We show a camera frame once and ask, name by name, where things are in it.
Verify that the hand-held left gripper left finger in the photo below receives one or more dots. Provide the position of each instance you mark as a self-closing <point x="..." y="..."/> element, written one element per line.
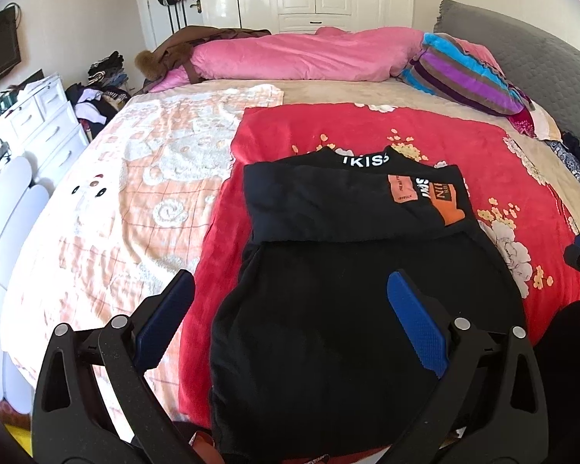
<point x="167" y="319"/>

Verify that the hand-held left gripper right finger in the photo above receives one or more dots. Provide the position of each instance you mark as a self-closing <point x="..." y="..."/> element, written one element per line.
<point x="418" y="324"/>

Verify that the black long-sleeved shirt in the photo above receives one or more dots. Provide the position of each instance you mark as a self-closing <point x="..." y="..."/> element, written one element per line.
<point x="343" y="299"/>

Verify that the pile of mixed clothes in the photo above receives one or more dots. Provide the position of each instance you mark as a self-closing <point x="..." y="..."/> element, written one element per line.
<point x="99" y="101"/>

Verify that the peach patterned bedsheet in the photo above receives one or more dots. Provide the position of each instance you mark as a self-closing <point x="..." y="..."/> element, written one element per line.
<point x="125" y="232"/>

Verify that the blue patterned cloth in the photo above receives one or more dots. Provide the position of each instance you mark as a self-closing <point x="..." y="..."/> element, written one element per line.
<point x="563" y="162"/>

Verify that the cream cloth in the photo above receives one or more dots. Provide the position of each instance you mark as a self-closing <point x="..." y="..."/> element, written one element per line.
<point x="546" y="123"/>

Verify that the maroon cloth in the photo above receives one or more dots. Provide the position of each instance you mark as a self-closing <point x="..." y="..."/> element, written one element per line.
<point x="521" y="121"/>

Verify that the white petal-shaped chair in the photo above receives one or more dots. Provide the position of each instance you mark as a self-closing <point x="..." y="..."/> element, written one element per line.
<point x="9" y="212"/>

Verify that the yellow cloth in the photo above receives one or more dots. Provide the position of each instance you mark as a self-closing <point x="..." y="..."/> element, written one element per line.
<point x="19" y="440"/>

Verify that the grey quilted headboard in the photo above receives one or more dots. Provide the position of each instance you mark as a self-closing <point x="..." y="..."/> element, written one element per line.
<point x="536" y="63"/>

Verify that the red floral blanket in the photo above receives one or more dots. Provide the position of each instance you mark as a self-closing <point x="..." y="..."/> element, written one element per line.
<point x="319" y="130"/>

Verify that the striped plush pillow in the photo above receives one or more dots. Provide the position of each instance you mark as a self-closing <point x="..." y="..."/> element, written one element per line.
<point x="464" y="77"/>

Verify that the white drawer cabinet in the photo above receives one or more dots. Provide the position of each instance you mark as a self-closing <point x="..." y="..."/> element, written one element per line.
<point x="53" y="121"/>

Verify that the brown fur-trimmed coat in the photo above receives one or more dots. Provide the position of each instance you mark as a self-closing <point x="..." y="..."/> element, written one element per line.
<point x="193" y="38"/>

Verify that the pink quilt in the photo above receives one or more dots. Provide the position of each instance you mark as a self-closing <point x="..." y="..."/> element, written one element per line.
<point x="309" y="55"/>

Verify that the white room door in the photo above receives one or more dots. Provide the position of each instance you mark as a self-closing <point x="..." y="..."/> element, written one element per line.
<point x="159" y="24"/>

